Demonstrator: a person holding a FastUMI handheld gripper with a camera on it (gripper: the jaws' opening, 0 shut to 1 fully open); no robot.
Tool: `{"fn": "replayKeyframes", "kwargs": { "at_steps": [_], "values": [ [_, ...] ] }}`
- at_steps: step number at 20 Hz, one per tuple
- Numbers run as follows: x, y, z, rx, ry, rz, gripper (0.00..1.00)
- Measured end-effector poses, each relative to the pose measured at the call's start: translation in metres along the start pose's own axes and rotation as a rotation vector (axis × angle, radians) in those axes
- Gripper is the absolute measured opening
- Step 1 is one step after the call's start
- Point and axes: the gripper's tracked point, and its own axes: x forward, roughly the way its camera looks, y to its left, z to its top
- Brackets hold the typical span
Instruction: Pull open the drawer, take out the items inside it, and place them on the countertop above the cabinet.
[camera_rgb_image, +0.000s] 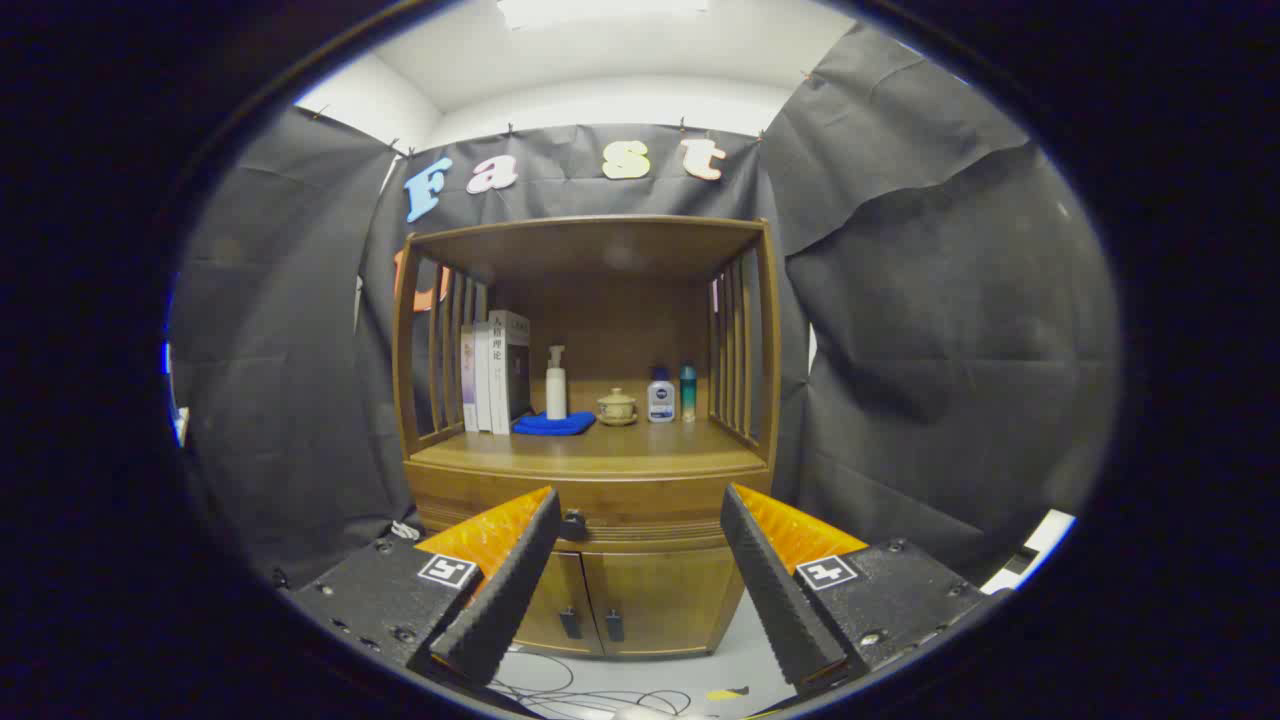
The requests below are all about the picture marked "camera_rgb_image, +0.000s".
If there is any grey portrait cover book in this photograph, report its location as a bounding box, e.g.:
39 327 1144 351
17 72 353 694
487 310 532 436

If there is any blue cloth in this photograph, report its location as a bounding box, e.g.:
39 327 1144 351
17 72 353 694
512 410 597 437

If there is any wooden cabinet door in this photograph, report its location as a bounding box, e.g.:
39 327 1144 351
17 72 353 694
515 550 604 658
583 545 746 658

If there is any wooden countertop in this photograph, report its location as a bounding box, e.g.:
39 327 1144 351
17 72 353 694
410 418 769 479

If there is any black and white board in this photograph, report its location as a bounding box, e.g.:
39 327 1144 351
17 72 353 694
980 508 1077 596

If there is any black floor cable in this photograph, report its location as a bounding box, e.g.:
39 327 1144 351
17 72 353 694
490 648 693 717

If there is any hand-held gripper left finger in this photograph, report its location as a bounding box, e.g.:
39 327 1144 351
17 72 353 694
290 487 563 691

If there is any purple book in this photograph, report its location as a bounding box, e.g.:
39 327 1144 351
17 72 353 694
460 325 479 433

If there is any wooden cabinet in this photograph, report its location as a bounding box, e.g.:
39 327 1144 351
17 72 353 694
392 215 783 659

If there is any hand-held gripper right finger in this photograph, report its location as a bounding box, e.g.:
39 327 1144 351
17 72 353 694
720 483 1011 696

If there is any white book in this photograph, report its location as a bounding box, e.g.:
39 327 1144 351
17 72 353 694
473 322 494 433

